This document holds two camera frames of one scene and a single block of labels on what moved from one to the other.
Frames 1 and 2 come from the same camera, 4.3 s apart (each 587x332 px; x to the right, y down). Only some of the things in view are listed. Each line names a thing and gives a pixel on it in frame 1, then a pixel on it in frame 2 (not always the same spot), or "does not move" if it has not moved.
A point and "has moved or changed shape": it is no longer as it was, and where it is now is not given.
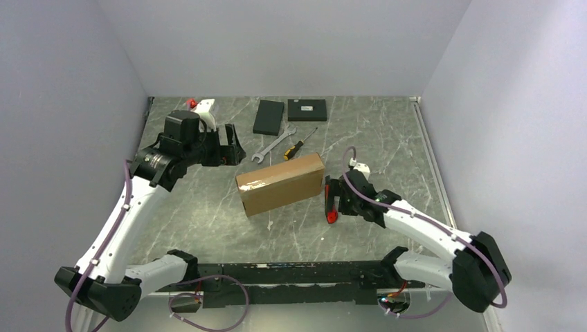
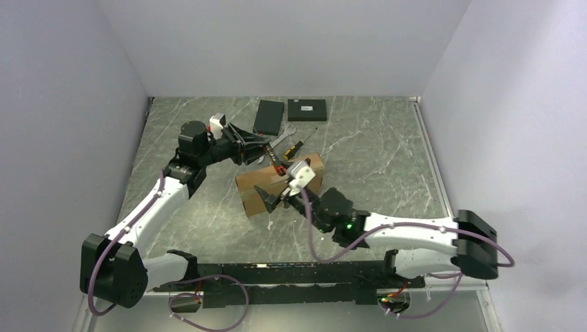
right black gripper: x=342 y=207 → x=271 y=200
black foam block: x=268 y=117 does not move
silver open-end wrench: x=260 y=156 does not move
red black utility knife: x=331 y=191 has moved or changed shape
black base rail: x=286 y=284 does not move
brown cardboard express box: x=281 y=185 does not move
